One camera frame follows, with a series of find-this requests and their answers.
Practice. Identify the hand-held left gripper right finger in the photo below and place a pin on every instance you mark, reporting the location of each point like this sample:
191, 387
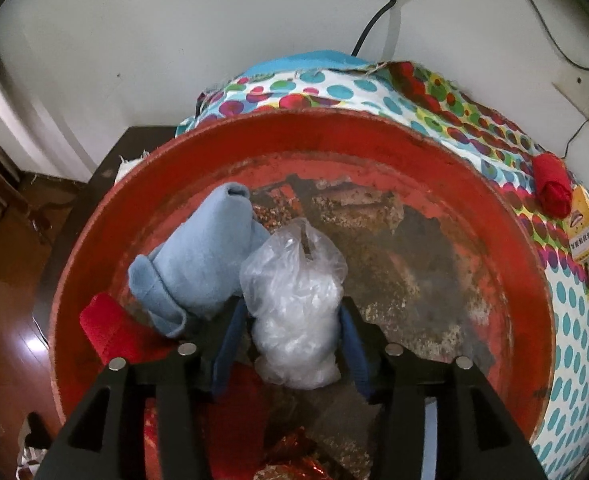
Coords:
357, 355

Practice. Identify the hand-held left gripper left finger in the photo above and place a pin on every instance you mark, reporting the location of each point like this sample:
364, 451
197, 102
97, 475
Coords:
224, 355

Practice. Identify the clear plastic bag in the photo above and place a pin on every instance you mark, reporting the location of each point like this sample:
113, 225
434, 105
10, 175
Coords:
294, 310

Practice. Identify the grey-blue sock bundle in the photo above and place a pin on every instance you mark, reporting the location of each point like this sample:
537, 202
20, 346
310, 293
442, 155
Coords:
199, 260

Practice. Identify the red gold candy wrapper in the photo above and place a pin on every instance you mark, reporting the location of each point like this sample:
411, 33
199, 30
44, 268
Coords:
294, 455

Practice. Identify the red sock with gold print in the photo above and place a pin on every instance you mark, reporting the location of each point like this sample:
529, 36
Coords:
109, 327

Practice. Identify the round red tray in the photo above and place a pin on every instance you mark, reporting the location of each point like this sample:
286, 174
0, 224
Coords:
424, 240

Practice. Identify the small red sock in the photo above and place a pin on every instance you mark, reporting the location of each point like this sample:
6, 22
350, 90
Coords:
551, 185

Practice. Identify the yellow cardboard box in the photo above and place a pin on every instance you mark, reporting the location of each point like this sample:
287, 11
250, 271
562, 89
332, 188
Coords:
585, 225

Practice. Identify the polka-dot tablecloth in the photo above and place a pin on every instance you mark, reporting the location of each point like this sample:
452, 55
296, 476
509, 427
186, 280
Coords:
574, 320

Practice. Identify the dark side table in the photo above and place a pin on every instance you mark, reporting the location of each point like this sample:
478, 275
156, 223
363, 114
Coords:
109, 160

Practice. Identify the blue cloth underlay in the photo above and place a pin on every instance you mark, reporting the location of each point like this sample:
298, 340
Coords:
314, 58

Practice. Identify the white wall socket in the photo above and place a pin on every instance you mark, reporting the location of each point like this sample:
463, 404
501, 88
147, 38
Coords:
576, 90

